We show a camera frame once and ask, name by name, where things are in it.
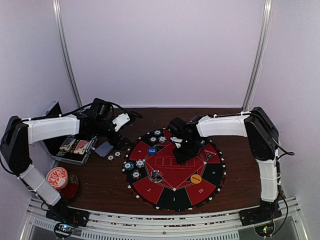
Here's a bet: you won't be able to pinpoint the black gold card box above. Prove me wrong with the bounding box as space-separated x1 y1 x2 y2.
59 137 76 152

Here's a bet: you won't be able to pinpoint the aluminium poker case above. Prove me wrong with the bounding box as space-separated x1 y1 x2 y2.
39 100 99 167

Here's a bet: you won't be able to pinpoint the aluminium frame post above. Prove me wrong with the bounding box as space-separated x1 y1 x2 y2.
52 0 83 107
241 0 273 111

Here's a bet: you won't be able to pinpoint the blue small blind button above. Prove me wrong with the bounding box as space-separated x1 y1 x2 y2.
147 147 158 156

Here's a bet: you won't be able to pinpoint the left aluminium frame post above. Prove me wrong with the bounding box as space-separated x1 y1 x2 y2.
52 0 83 107

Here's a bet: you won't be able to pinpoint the red black chips seat five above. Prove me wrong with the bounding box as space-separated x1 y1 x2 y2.
149 136 157 143

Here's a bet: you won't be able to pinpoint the red black chip stack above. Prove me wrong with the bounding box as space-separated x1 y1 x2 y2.
107 155 115 161

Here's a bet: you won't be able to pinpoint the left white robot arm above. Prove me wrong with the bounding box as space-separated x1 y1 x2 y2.
0 98 142 222

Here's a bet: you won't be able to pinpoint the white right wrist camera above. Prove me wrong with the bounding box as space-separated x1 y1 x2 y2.
170 136 183 149

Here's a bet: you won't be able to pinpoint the dark red round lid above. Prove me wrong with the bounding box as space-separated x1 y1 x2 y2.
59 172 79 200

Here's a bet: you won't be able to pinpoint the blue playing card deck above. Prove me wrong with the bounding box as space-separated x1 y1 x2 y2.
94 141 114 157

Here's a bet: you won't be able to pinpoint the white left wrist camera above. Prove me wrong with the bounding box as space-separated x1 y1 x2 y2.
112 113 131 132

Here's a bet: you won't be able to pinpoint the red floral round tin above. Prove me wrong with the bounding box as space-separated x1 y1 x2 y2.
46 166 69 191

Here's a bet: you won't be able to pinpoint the front aluminium rail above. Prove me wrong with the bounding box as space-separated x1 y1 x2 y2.
17 197 312 240

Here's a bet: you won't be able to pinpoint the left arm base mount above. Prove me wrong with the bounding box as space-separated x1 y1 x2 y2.
45 198 90 227

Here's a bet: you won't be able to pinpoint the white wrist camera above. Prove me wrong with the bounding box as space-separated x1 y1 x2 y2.
112 113 131 132
170 136 183 149

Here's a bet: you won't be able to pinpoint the triangular all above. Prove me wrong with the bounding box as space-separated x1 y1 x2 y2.
204 150 217 160

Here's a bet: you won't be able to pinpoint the white chips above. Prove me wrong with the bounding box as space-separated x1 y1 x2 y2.
158 136 167 143
135 159 145 169

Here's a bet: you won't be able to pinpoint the red black chips seat three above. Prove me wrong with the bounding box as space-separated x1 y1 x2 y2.
131 170 141 180

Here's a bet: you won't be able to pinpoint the right aluminium frame post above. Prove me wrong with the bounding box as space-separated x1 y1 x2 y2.
241 0 273 111

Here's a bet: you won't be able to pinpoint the single red black chip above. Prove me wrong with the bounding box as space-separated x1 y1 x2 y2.
114 151 121 158

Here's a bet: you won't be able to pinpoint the orange big blind button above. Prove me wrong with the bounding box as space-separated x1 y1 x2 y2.
190 174 202 184

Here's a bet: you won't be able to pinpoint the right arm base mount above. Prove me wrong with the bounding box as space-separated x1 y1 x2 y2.
239 207 282 227

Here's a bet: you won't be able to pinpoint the red gold card box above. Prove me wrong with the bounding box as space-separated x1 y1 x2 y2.
73 140 89 155

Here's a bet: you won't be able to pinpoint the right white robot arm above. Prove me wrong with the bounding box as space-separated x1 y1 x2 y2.
167 106 295 221

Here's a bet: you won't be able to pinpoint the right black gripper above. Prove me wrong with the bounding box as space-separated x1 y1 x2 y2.
172 138 199 165

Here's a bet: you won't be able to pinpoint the round red black poker mat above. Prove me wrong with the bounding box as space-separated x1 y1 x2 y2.
122 128 227 212

